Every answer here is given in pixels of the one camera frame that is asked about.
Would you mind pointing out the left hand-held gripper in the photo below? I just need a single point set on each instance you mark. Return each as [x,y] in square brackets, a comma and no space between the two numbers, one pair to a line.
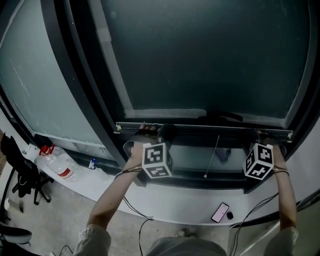
[157,160]

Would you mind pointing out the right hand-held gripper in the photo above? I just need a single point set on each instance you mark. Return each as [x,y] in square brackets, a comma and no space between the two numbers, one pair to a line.
[258,162]

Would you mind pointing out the dark roll-up window screen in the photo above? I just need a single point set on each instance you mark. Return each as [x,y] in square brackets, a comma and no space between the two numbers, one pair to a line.
[200,127]

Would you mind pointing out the black framed window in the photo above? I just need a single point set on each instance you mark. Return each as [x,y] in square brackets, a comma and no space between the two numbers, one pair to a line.
[82,95]

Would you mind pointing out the person's right forearm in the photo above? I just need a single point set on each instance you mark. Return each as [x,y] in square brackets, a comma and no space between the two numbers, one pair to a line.
[285,195]

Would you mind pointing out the person's left forearm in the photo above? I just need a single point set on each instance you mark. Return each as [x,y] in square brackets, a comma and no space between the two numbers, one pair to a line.
[117,187]

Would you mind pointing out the white window sill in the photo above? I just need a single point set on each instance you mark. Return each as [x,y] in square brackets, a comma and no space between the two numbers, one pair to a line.
[175,202]

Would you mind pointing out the smartphone with lit screen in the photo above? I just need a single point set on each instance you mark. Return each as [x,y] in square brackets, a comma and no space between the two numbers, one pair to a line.
[220,212]

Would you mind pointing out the frosted glass side window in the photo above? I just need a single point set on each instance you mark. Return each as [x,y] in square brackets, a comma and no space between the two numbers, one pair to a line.
[42,87]

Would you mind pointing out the person's right hand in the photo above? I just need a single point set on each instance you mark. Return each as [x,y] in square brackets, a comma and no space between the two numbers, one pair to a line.
[263,133]

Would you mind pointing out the person's left hand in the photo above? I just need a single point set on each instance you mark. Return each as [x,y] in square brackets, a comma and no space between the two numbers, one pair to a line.
[148,129]

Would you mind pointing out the small black earbud case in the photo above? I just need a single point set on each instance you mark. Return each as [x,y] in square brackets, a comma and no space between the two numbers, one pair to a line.
[229,215]

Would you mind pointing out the blue and white spray bottle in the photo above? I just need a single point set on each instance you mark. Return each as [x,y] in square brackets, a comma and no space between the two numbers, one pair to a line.
[93,163]

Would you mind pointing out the person's light shoe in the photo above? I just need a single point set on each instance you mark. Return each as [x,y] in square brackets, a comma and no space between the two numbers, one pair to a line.
[183,233]

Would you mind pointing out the clear bottle with red cap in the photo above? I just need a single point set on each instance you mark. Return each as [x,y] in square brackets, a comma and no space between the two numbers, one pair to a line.
[60,165]

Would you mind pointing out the person's light shirt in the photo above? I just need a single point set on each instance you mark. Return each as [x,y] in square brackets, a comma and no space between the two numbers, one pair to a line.
[95,242]

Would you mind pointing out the white crumpled bag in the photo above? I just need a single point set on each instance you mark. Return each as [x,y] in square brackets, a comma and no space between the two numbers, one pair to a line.
[30,151]

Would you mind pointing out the black office chair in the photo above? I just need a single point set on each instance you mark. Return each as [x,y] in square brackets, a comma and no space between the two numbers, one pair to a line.
[22,172]

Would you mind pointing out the round grey stool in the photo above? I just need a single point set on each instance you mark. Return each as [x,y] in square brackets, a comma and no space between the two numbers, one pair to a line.
[15,235]

